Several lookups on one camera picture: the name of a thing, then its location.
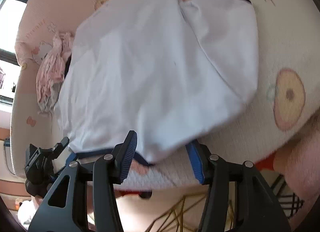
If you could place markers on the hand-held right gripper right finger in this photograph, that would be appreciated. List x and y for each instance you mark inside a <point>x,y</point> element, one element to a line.
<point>196,162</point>

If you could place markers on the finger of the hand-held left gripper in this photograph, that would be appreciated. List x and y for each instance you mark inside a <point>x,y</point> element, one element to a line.
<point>71,159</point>
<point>60,148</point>

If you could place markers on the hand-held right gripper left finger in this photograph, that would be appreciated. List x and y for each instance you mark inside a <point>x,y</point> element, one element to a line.
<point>128,157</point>

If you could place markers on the white t-shirt with navy trim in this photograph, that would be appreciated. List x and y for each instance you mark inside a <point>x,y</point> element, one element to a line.
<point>150,71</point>

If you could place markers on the red cloth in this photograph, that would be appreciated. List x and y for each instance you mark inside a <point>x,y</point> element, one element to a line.
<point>263,162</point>

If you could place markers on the pink crumpled garment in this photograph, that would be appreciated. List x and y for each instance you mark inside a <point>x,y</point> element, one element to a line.
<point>50,71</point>

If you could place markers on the pink fluffy blanket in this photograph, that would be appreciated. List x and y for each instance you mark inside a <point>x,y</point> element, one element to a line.
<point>305,159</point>

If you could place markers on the window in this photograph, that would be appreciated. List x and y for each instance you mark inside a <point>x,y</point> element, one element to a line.
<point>12,16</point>

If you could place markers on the cartoon printed bed sheet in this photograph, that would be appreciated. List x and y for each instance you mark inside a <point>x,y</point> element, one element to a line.
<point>275,34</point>

